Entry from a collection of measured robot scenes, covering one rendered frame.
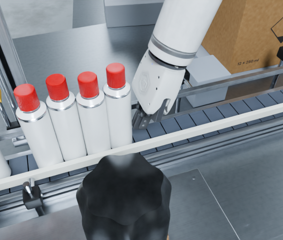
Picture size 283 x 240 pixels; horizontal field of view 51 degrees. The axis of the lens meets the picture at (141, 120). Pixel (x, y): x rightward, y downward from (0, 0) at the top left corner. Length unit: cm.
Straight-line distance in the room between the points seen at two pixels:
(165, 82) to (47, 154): 26
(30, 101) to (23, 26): 267
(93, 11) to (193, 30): 87
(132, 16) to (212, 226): 83
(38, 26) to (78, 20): 188
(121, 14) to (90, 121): 69
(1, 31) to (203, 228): 50
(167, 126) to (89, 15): 72
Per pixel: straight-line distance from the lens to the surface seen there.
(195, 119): 72
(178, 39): 48
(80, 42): 110
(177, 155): 67
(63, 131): 56
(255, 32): 89
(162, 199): 24
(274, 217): 67
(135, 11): 116
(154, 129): 68
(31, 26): 313
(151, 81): 53
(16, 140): 69
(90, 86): 50
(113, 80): 51
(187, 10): 47
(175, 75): 51
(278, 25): 93
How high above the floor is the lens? 138
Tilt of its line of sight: 46 degrees down
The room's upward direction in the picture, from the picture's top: straight up
